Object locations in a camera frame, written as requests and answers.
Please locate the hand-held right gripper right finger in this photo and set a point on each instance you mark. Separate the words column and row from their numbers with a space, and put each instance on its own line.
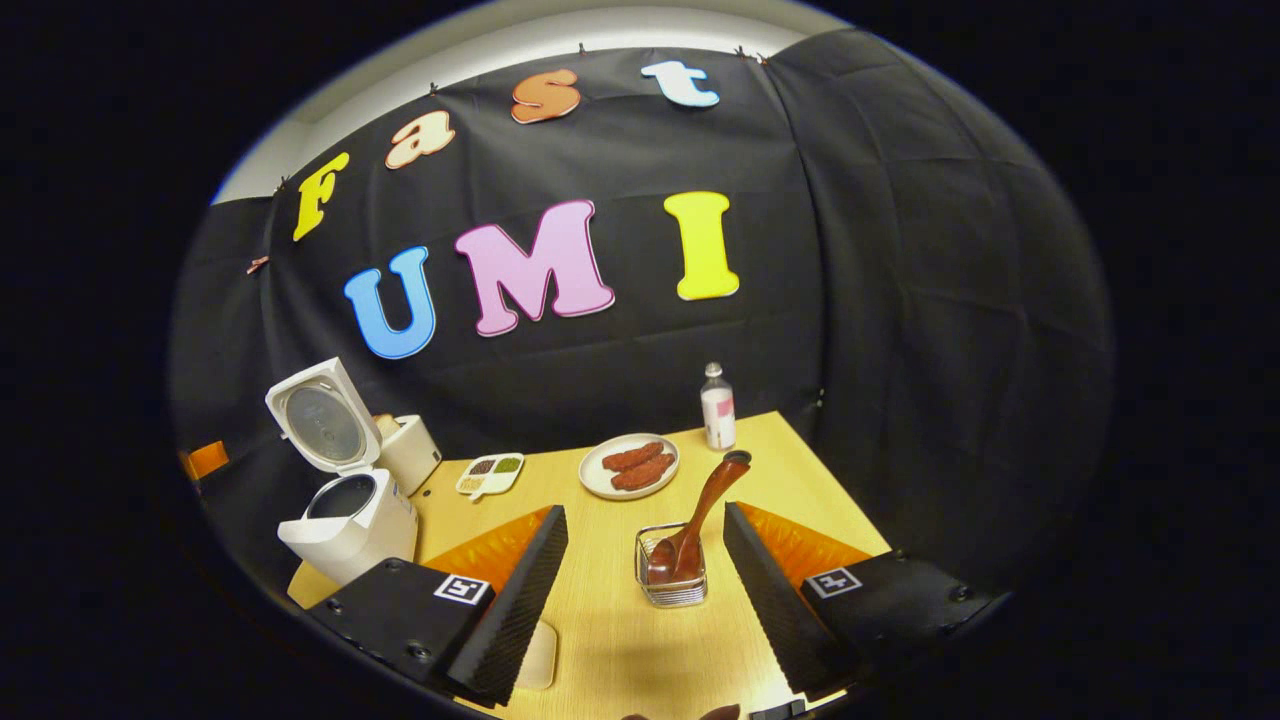
column 775, row 610

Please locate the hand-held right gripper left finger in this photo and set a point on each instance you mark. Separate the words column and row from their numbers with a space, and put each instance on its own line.
column 515, row 610

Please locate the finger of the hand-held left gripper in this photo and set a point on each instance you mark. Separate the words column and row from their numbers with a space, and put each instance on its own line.
column 205, row 460

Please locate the brown wooden spoon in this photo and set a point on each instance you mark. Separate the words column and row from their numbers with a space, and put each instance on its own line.
column 700, row 510

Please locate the white rice cooker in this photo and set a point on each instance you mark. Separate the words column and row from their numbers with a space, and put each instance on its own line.
column 360, row 530

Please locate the white divided grain dish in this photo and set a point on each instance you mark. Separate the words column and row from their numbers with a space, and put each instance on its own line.
column 490, row 475

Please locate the white round plate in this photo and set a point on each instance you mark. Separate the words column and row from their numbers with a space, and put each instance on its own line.
column 595, row 478

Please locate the toasted bread slice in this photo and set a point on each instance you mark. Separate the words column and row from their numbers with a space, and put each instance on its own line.
column 385, row 424

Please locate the white toaster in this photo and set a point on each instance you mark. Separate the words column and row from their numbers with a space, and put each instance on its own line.
column 415, row 455

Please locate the red sausage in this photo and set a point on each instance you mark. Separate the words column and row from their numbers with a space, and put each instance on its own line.
column 645, row 473
column 632, row 456

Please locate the small pink label bottle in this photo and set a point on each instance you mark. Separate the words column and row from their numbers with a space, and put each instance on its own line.
column 718, row 410

